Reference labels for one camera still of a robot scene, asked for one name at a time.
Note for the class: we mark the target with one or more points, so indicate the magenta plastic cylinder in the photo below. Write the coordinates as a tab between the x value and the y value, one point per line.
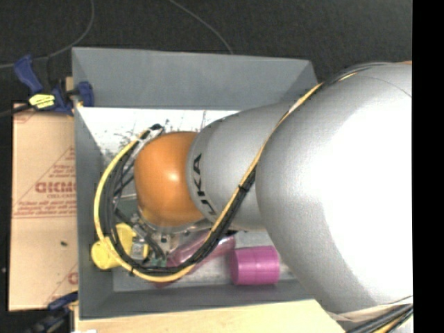
255	265

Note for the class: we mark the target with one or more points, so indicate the pink clear plastic bottle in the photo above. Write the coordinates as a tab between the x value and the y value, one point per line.
224	245

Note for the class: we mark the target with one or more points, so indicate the brown cardboard board, red print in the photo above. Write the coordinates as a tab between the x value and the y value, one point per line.
41	227

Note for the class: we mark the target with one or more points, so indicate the grey metal bin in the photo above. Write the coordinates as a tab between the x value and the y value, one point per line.
180	78

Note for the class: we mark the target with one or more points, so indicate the yellow plastic toy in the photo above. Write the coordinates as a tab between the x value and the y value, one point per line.
101	255

